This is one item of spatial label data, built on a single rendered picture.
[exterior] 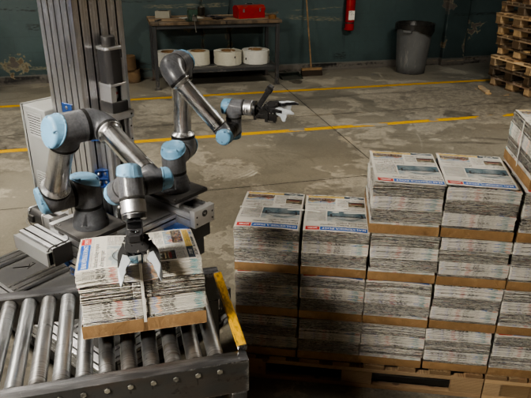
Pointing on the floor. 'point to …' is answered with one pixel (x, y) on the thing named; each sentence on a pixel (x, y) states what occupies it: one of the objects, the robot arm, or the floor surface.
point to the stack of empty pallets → (510, 66)
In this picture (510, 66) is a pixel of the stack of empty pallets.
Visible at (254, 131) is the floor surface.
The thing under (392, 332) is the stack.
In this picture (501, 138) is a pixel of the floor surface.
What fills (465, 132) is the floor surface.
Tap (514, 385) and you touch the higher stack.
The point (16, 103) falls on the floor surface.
